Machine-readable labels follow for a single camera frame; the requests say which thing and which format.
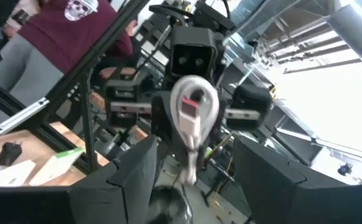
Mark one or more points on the black aluminium table frame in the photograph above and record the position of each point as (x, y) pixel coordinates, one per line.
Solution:
(87, 124)

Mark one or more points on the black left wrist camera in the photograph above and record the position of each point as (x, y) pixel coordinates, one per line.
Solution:
(193, 40)

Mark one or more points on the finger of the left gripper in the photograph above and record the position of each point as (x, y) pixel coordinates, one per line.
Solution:
(162, 121)
(221, 118)

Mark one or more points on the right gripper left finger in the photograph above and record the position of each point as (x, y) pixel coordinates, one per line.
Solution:
(124, 186)

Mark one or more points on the white Acer card reader box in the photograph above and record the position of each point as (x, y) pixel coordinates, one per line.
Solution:
(9, 175)

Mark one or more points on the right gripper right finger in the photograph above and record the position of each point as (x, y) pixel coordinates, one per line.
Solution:
(277, 193)

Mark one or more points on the person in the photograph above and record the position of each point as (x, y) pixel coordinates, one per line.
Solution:
(59, 37)

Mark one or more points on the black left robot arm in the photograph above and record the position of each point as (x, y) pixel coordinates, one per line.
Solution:
(212, 15)

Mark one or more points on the small black power adapter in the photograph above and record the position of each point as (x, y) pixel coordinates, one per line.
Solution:
(9, 154)

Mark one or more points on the white box with green edge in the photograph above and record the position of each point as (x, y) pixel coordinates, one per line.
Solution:
(53, 169)

